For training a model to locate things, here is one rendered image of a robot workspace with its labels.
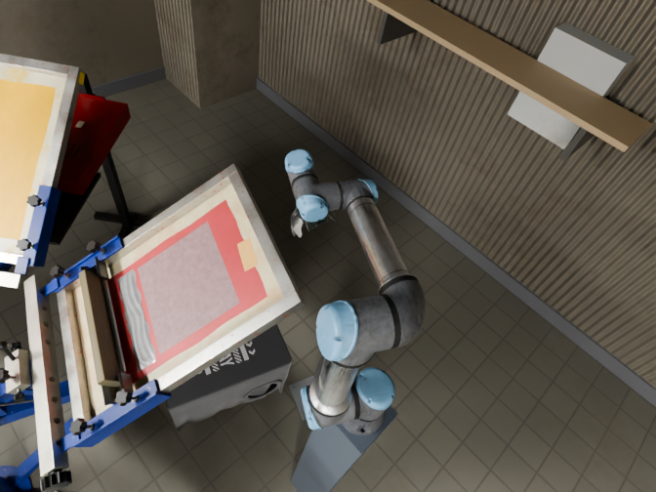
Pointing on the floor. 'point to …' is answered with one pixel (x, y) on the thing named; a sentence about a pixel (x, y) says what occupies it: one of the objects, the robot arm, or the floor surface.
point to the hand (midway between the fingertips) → (313, 225)
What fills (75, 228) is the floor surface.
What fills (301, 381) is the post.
